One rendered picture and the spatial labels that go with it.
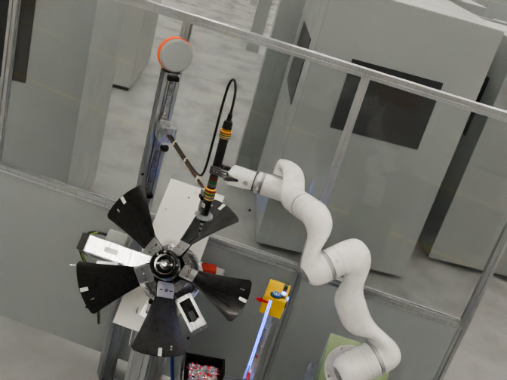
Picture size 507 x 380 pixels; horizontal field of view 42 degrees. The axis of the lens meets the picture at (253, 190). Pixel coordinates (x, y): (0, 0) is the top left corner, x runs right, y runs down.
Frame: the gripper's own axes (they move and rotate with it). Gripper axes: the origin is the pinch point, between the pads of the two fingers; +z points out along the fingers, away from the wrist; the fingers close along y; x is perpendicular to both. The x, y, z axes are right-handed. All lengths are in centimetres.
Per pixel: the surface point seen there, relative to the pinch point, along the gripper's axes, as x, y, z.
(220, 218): -26.3, 14.2, -4.5
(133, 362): -107, 9, 16
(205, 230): -31.3, 9.4, -0.5
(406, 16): 45, 273, -60
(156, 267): -45.7, -6.4, 12.2
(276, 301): -60, 21, -37
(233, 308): -52, -7, -22
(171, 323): -64, -12, 0
